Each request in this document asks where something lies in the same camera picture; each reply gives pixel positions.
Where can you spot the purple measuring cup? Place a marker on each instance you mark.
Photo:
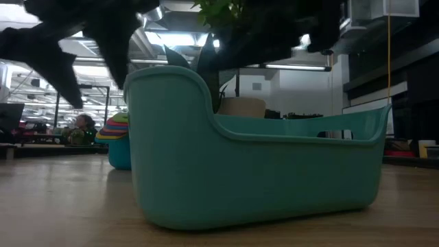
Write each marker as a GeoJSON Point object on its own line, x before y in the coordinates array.
{"type": "Point", "coordinates": [113, 133]}

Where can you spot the person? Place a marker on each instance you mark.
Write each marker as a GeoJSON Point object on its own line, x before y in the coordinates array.
{"type": "Point", "coordinates": [82, 132]}

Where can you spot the black background frame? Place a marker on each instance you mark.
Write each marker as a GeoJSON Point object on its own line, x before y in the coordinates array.
{"type": "Point", "coordinates": [57, 109]}

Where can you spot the long ceiling light bar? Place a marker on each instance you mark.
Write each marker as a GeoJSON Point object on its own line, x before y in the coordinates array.
{"type": "Point", "coordinates": [295, 67]}

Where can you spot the teal measuring cup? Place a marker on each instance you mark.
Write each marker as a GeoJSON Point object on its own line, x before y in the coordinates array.
{"type": "Point", "coordinates": [120, 154]}

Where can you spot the black aluminium table frame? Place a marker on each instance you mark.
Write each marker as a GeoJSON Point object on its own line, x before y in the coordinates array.
{"type": "Point", "coordinates": [68, 149]}

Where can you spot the black monitor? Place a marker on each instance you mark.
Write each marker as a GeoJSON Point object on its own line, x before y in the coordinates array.
{"type": "Point", "coordinates": [10, 116]}

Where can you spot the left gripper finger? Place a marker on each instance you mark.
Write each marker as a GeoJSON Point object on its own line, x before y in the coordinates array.
{"type": "Point", "coordinates": [115, 51]}
{"type": "Point", "coordinates": [44, 58]}

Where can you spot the yellow measuring cup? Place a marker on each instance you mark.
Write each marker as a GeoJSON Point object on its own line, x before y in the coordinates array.
{"type": "Point", "coordinates": [109, 137]}

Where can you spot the green snake plant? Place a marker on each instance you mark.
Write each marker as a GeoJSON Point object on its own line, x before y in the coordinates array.
{"type": "Point", "coordinates": [209, 85]}

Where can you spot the blue measuring cup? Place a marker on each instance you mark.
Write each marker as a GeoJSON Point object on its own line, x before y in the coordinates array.
{"type": "Point", "coordinates": [115, 127]}

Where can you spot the green measuring cup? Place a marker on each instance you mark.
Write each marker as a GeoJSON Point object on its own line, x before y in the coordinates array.
{"type": "Point", "coordinates": [120, 117]}

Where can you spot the teal plastic basket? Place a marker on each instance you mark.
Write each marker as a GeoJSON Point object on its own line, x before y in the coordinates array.
{"type": "Point", "coordinates": [257, 178]}

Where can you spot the red flat object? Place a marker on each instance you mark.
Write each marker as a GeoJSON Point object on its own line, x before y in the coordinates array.
{"type": "Point", "coordinates": [399, 153]}

